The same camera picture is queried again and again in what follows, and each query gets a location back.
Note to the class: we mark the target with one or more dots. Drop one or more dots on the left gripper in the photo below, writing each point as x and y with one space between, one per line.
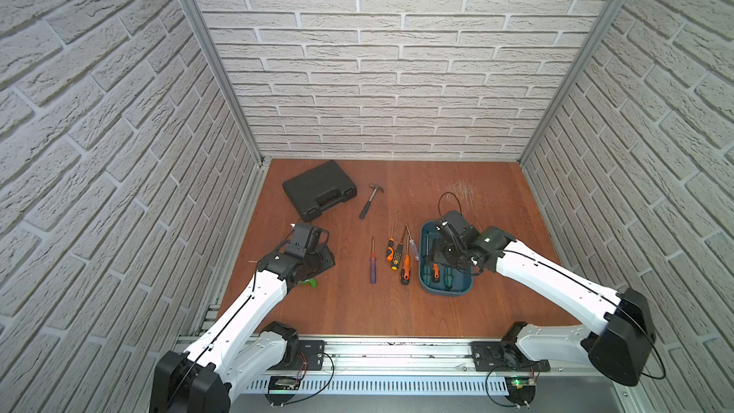
319 255

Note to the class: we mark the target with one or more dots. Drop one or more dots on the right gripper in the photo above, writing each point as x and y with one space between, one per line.
439 246

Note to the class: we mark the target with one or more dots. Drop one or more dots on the small orange black screwdriver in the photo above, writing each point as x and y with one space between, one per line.
434 272

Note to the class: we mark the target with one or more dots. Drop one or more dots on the teal storage tray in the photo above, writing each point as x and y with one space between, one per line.
463 282

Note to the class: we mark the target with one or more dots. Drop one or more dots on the large orange black screwdriver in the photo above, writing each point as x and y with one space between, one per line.
405 262

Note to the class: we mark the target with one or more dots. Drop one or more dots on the black yellow screwdriver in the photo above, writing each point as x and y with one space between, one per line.
398 252

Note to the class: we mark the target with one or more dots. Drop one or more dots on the purple slim screwdriver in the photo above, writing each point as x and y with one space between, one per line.
373 263

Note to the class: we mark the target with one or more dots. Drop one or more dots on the green black screwdriver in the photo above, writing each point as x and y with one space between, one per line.
448 278

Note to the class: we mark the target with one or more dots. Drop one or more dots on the clear handle screwdriver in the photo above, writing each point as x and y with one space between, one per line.
414 252

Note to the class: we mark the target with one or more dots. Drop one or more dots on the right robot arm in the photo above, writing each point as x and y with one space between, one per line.
614 333

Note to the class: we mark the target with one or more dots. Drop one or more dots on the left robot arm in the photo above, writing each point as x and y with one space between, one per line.
212 372

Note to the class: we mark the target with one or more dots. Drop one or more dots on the short orange black screwdriver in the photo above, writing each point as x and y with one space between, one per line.
390 248

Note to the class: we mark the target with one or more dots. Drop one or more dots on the lower green plastic faucet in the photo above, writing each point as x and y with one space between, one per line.
312 282

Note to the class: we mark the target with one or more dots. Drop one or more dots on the black plastic tool case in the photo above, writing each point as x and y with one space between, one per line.
318 189

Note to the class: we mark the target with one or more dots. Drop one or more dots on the small claw hammer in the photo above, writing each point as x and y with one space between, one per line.
375 190

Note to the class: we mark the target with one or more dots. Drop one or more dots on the left controller board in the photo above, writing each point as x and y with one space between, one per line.
282 389

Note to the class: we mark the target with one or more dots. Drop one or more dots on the controller board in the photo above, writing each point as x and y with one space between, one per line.
521 391
282 389

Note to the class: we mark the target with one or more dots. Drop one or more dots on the right controller board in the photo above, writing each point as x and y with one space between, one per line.
521 391

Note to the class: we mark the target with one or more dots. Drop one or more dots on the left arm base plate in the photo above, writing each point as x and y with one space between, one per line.
307 353

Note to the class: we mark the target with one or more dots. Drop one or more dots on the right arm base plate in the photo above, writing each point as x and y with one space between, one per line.
489 354

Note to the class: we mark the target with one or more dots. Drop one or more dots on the aluminium front rail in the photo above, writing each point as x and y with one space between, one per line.
433 356

